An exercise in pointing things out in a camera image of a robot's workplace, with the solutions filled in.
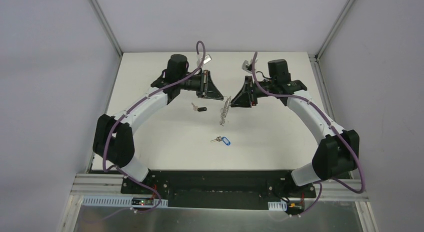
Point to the key with black head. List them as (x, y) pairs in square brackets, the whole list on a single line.
[(199, 109)]

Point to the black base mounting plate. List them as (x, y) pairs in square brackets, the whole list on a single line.
[(226, 189)]

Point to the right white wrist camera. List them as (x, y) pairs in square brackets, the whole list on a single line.
[(248, 66)]

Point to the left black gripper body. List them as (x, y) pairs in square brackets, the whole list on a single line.
[(203, 83)]

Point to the key with blue tag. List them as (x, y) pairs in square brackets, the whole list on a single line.
[(223, 139)]

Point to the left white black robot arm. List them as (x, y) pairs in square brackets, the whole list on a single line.
[(113, 139)]

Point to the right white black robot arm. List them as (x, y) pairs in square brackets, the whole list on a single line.
[(338, 148)]

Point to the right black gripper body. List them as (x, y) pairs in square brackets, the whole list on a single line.
[(249, 91)]

